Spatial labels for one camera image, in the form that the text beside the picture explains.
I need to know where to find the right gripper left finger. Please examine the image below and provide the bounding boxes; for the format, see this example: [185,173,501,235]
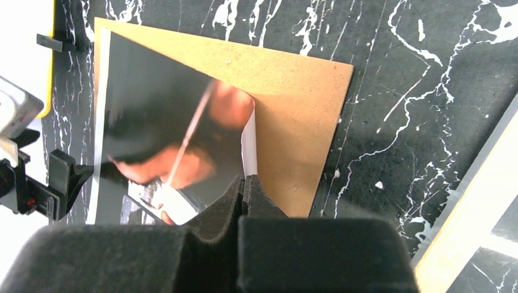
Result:
[1,177,245,292]

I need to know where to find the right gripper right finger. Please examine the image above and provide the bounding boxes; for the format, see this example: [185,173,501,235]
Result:
[237,175,418,292]

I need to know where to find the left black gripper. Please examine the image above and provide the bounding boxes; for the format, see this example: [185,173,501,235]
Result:
[1,129,94,221]

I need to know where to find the printed photo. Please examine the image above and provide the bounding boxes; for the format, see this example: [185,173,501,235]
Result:
[87,29,257,225]

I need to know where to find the frame backing board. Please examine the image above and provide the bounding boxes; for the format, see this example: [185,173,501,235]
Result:
[94,17,353,217]

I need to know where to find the wooden picture frame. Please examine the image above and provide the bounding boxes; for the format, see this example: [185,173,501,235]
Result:
[415,98,517,292]

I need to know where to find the whiteboard with red writing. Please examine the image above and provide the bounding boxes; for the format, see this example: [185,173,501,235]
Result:
[1,1,56,118]

